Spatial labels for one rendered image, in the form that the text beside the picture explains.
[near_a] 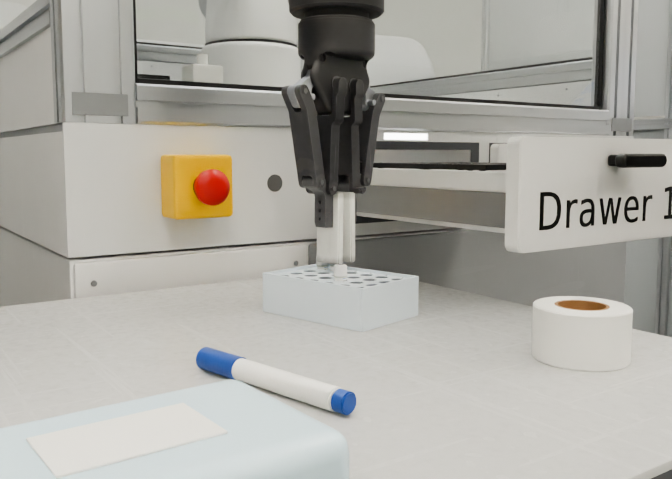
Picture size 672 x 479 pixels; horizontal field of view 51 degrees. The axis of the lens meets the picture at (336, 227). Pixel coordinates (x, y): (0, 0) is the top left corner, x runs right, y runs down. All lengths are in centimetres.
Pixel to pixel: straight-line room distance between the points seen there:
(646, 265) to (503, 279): 172
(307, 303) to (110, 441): 39
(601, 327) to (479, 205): 25
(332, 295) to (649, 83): 234
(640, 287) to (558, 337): 238
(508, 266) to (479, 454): 83
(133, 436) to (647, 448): 26
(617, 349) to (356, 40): 35
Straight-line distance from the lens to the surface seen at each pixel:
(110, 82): 82
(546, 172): 71
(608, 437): 42
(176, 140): 85
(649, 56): 289
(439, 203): 78
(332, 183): 68
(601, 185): 78
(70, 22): 82
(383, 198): 86
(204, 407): 32
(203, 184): 78
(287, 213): 91
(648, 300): 289
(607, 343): 53
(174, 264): 85
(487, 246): 115
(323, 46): 68
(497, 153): 113
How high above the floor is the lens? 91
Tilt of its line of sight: 6 degrees down
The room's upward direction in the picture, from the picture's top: straight up
